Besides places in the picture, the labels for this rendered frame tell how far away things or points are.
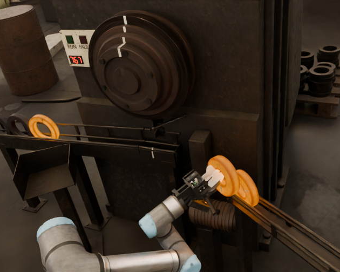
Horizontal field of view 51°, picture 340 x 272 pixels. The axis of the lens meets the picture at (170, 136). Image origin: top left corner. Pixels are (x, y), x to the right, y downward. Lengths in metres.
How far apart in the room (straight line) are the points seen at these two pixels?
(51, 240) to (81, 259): 0.11
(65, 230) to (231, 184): 0.57
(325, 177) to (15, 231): 2.10
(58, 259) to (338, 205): 1.81
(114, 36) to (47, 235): 0.78
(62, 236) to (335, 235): 1.61
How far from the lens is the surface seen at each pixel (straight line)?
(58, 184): 1.88
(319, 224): 2.33
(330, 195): 2.52
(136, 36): 1.43
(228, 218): 1.62
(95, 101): 1.92
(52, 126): 2.10
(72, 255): 1.07
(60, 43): 5.83
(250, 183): 1.40
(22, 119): 2.24
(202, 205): 1.33
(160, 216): 1.24
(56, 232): 1.13
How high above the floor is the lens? 1.71
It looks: 34 degrees down
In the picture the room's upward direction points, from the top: 10 degrees counter-clockwise
